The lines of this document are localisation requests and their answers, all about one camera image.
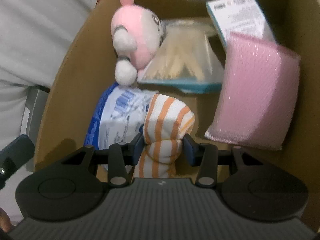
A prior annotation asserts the person's right hand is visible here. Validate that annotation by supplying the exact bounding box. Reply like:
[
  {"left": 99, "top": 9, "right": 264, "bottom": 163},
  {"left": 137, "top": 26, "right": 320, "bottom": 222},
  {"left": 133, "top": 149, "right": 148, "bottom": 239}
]
[{"left": 0, "top": 208, "right": 11, "bottom": 232}]

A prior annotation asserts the blue white snack packet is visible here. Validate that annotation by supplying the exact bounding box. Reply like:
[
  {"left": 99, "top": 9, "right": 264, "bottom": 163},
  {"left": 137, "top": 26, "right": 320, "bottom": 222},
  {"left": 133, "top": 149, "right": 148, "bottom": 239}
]
[{"left": 84, "top": 82, "right": 157, "bottom": 150}]

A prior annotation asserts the white teal small box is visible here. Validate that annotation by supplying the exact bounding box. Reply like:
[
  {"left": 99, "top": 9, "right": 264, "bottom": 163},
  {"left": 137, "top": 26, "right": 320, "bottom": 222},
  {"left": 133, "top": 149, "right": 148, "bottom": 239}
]
[{"left": 206, "top": 0, "right": 276, "bottom": 48}]

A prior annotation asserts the pink plush toy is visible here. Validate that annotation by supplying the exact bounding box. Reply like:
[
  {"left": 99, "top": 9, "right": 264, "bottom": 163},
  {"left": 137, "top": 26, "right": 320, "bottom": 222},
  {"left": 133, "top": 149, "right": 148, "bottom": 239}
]
[{"left": 111, "top": 0, "right": 164, "bottom": 86}]

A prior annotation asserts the orange striped white cloth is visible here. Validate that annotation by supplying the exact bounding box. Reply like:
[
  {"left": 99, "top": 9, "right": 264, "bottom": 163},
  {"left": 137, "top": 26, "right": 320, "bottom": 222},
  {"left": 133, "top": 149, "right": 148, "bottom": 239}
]
[{"left": 133, "top": 94, "right": 195, "bottom": 178}]

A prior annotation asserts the bag of wooden sticks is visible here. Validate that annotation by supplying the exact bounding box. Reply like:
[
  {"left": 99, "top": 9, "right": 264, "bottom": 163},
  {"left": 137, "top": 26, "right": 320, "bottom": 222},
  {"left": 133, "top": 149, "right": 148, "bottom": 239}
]
[{"left": 137, "top": 17, "right": 224, "bottom": 94}]

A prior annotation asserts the brown cardboard box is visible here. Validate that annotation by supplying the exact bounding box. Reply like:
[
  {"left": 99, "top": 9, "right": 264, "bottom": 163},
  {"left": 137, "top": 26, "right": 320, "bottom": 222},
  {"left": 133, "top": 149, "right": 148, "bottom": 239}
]
[{"left": 34, "top": 0, "right": 320, "bottom": 233}]

